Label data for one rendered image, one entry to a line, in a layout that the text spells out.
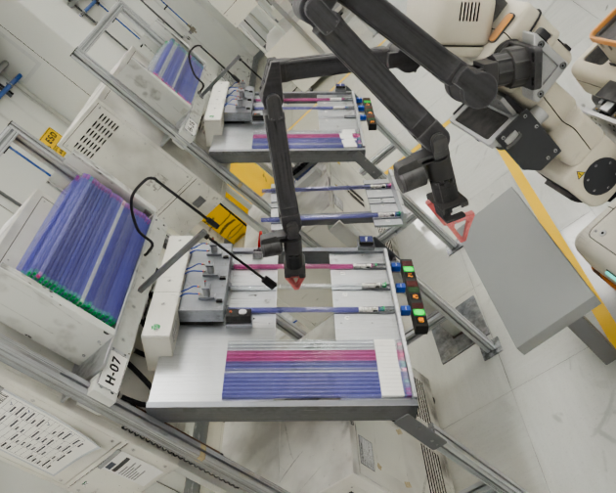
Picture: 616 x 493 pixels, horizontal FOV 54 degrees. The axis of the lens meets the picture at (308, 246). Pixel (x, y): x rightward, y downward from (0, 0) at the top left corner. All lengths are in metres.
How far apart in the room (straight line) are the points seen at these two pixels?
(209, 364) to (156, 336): 0.17
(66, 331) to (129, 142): 1.36
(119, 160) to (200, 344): 1.32
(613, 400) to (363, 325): 0.88
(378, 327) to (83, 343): 0.84
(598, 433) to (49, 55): 4.19
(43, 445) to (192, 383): 0.44
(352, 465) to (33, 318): 0.98
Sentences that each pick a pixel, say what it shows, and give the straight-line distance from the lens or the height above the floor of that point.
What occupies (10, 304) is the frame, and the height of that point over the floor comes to 1.63.
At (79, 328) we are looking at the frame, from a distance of 1.66.
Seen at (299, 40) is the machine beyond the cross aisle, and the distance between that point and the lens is 6.32.
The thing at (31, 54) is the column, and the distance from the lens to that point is 4.98.
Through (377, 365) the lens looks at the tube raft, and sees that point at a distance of 1.74.
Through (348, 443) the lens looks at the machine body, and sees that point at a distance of 1.95.
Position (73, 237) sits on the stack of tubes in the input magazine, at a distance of 1.81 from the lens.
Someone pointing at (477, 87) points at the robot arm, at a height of 1.25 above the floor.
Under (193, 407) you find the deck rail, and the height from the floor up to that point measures 1.14.
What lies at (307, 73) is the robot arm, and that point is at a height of 1.41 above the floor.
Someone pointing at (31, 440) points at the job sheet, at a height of 1.36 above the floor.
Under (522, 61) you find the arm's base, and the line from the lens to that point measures 1.38.
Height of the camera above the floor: 1.84
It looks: 26 degrees down
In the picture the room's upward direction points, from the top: 51 degrees counter-clockwise
